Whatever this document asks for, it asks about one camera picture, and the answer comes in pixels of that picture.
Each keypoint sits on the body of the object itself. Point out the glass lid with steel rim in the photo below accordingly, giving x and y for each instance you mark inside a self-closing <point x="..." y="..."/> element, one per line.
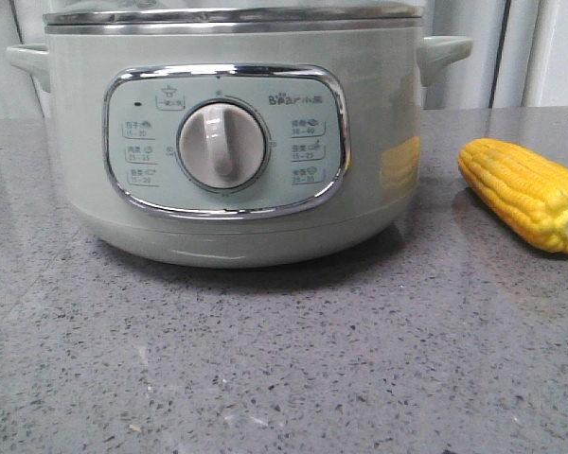
<point x="212" y="12"/>

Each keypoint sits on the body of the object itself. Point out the yellow corn cob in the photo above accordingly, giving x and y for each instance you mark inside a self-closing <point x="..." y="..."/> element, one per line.
<point x="528" y="192"/>

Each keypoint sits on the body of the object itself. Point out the pale green electric cooking pot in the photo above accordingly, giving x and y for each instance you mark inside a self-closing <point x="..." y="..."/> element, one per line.
<point x="337" y="102"/>

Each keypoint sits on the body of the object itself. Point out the grey-white timer knob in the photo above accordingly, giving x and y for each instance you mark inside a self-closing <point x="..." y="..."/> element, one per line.
<point x="221" y="145"/>

